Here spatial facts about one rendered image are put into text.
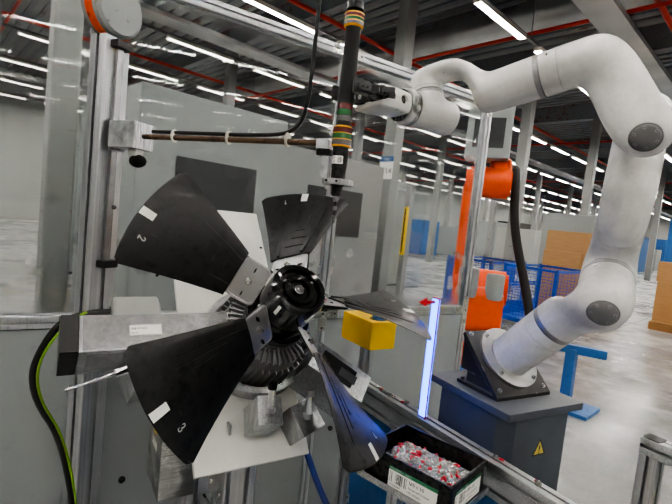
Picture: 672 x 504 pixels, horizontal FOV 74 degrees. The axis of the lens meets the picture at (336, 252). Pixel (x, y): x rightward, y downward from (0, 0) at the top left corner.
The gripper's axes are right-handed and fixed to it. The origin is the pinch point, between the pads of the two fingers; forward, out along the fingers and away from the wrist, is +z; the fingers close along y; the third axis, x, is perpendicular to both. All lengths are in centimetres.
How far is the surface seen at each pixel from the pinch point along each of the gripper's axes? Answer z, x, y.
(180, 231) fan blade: 30.7, -33.9, 8.6
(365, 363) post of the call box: -35, -74, 28
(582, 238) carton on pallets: -722, -17, 341
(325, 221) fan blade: -3.6, -29.1, 9.3
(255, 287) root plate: 16.0, -44.3, 2.5
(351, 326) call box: -31, -62, 32
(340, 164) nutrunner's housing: 0.8, -16.4, -1.8
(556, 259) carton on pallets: -715, -59, 379
